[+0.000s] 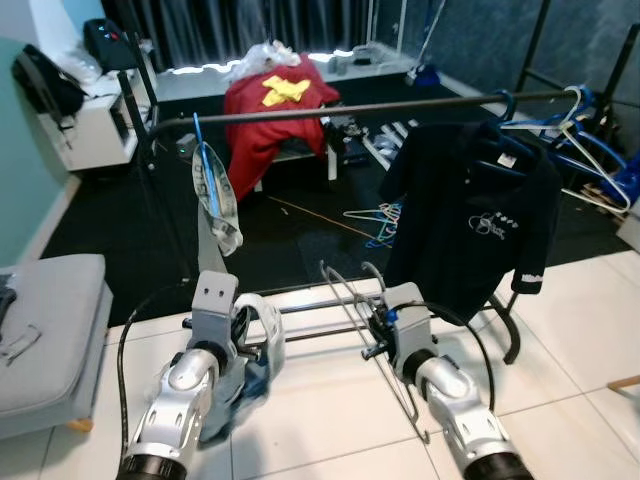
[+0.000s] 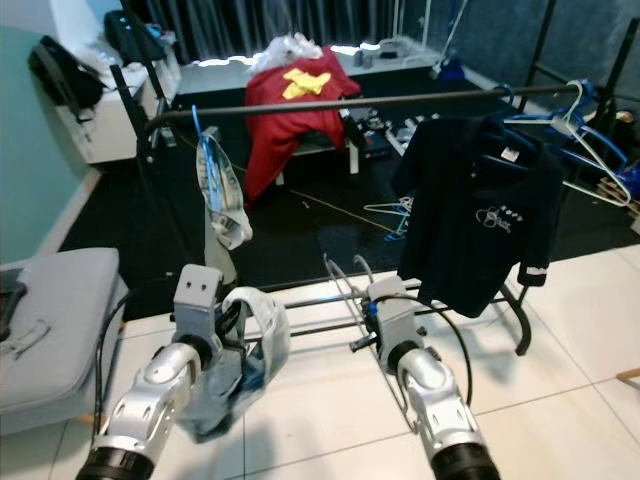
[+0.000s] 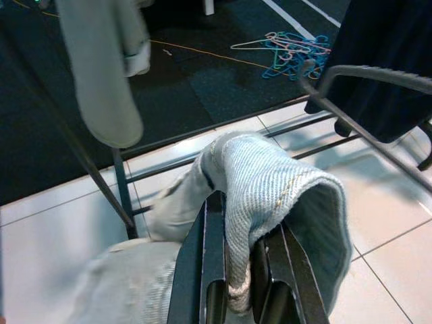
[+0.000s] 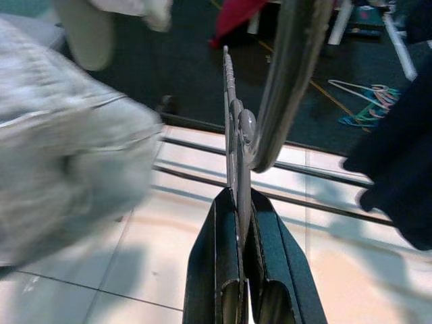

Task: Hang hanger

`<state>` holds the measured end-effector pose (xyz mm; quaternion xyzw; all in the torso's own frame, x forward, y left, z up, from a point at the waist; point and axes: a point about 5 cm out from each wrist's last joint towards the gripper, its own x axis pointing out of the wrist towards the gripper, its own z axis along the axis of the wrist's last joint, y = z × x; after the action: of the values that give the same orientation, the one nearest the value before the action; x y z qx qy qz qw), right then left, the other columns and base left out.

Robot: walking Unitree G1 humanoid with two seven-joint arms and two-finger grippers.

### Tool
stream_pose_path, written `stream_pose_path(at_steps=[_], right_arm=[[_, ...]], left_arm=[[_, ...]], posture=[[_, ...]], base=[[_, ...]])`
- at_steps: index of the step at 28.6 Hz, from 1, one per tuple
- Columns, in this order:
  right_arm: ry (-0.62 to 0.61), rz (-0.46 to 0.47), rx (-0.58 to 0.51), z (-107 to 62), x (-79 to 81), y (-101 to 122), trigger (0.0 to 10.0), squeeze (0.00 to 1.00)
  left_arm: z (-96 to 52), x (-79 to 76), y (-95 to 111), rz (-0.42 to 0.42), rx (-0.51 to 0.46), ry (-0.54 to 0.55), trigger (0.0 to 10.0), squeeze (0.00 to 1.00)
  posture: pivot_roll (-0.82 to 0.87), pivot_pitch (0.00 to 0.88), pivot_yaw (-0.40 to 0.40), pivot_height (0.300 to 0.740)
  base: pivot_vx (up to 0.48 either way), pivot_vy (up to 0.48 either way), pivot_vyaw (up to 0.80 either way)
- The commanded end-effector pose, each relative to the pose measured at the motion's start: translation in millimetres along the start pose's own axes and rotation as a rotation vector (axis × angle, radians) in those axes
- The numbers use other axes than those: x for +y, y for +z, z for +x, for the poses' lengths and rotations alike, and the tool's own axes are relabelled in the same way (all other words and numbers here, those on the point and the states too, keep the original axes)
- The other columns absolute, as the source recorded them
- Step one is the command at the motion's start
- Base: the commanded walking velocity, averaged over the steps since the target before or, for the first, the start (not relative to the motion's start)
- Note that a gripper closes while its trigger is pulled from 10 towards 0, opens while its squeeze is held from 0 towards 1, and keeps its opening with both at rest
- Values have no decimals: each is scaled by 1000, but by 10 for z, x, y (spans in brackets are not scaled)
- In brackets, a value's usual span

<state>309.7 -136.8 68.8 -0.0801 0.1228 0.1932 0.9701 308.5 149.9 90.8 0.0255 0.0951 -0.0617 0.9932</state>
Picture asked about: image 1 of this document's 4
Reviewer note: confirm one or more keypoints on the white plastic hanger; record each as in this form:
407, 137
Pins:
573, 115

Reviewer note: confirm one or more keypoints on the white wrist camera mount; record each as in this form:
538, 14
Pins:
405, 300
213, 300

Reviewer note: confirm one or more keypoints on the black curtain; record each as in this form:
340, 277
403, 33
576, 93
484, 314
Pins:
250, 25

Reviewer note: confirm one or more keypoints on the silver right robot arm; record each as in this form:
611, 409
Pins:
450, 390

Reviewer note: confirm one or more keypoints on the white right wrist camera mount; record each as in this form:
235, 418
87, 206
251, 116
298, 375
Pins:
405, 300

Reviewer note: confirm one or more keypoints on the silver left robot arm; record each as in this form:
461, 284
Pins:
185, 390

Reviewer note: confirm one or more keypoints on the black backpack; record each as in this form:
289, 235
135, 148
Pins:
45, 85

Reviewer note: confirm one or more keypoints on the blue broom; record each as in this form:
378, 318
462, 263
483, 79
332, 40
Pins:
425, 75

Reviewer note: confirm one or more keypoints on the red cloth with yellow star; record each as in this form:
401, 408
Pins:
260, 130

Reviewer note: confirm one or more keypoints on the white cabinet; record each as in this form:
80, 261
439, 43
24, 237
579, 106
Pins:
90, 130

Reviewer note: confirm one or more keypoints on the blue plastic hanger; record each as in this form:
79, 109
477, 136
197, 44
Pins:
197, 130
505, 150
610, 150

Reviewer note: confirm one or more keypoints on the black polo shirt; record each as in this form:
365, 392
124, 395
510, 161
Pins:
450, 230

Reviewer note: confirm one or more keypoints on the black metal clothes rack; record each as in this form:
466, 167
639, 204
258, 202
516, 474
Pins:
400, 105

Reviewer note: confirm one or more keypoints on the black equipment box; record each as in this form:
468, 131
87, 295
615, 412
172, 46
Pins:
350, 140

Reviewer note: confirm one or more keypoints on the black metal pole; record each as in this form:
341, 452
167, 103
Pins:
537, 45

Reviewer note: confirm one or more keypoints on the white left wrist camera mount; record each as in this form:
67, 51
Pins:
213, 300

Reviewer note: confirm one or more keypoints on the grey shorts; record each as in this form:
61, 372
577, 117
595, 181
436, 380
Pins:
225, 230

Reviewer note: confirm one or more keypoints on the white plastic bag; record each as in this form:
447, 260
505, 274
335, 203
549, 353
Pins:
265, 58

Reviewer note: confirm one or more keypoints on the light blue denim shorts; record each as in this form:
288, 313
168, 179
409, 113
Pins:
262, 320

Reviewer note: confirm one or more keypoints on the black bag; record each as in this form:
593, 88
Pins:
110, 45

